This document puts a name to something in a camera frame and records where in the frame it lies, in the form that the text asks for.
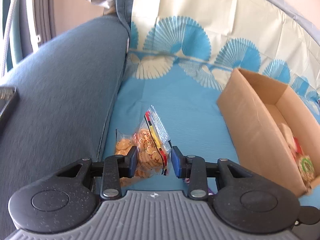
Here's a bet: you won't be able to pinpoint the blue patterned sofa cover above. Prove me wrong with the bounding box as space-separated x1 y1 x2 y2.
104 0 319 161

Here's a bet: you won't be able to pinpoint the snack packets inside box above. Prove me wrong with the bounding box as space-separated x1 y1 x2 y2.
278 123 316 189

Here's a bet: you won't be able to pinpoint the purple snack bar wrapper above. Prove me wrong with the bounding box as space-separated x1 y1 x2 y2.
182 178 215 196

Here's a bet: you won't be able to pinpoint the blue sofa armrest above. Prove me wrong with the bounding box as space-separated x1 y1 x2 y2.
0 0 133 240

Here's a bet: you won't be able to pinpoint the grey curtain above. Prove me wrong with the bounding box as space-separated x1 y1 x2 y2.
1 0 56 76

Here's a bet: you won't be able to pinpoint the brown cardboard box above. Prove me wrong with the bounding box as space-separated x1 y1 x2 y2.
217 68 319 197

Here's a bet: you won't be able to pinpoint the clear bag of cookies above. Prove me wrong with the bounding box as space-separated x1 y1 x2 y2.
115 106 172 187

